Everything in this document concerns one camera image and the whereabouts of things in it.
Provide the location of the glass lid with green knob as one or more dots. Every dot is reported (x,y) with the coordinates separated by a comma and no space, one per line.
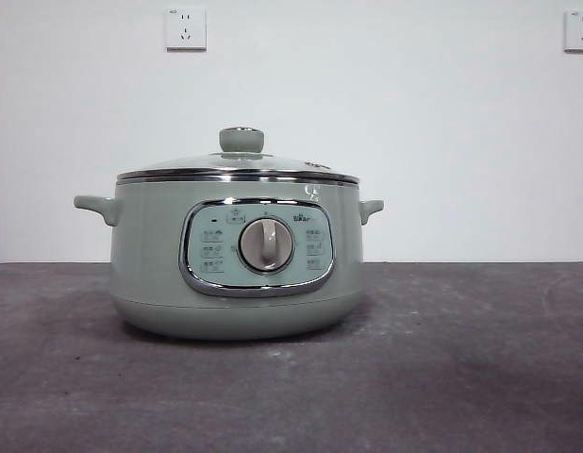
(241,139)

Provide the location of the pale green electric pot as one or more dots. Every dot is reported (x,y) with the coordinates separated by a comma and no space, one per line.
(145,259)

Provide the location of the white wall socket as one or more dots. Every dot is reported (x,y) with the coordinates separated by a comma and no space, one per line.
(187,29)
(580,31)

